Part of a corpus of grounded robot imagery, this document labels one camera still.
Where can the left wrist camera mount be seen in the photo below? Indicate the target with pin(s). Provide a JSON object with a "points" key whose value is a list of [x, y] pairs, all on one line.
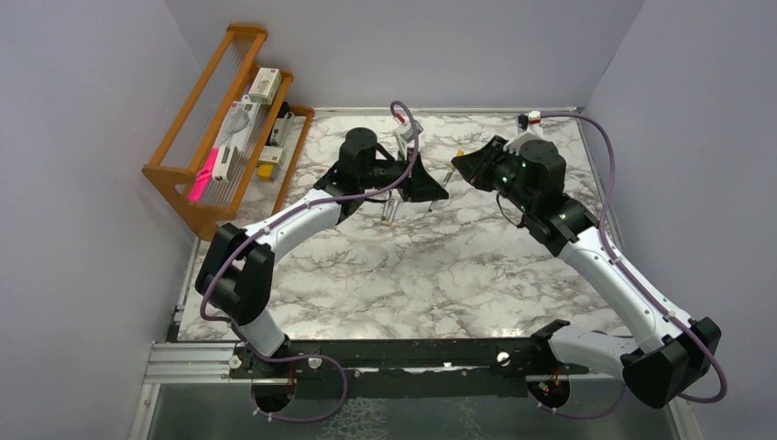
{"points": [[404, 134]]}

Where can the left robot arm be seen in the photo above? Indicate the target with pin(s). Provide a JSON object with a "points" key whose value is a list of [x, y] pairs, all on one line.
{"points": [[236, 274]]}

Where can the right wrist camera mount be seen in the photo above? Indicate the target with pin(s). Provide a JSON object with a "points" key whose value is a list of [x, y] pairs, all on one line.
{"points": [[529, 127]]}

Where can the white box beside pink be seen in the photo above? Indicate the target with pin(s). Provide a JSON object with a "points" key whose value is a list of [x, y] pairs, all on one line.
{"points": [[224, 168]]}

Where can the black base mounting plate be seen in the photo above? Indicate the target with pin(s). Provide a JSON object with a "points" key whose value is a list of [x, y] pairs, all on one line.
{"points": [[399, 368]]}

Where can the wooden rack shelf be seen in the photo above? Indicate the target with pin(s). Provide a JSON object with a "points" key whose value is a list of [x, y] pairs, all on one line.
{"points": [[186, 146]]}

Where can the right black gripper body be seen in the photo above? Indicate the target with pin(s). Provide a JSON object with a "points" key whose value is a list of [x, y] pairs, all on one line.
{"points": [[500, 178]]}

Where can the white blister pack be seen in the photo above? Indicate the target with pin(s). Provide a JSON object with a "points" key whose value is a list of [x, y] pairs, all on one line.
{"points": [[238, 124]]}

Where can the pink highlighter item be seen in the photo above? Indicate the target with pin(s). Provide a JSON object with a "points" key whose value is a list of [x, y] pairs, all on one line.
{"points": [[203, 177]]}

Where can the yellow small block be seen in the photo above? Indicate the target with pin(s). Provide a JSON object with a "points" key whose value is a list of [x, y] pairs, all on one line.
{"points": [[267, 172]]}

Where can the white box top shelf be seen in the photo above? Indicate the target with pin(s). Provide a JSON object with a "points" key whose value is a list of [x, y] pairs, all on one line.
{"points": [[265, 85]]}

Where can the aluminium rail frame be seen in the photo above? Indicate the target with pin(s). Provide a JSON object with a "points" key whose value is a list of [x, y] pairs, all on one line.
{"points": [[182, 364]]}

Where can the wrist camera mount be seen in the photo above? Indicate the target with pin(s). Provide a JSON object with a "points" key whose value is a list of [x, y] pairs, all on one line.
{"points": [[529, 127], [404, 134]]}

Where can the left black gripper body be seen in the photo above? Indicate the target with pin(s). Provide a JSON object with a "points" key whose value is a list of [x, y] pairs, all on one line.
{"points": [[386, 171]]}

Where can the white marker orange end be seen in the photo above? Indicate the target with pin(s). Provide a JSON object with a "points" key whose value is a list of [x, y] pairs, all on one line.
{"points": [[393, 211]]}

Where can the white red small box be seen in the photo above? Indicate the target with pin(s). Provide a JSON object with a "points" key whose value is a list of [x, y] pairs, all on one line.
{"points": [[274, 156]]}

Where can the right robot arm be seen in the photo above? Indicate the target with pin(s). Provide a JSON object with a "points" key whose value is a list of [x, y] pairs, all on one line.
{"points": [[573, 234]]}

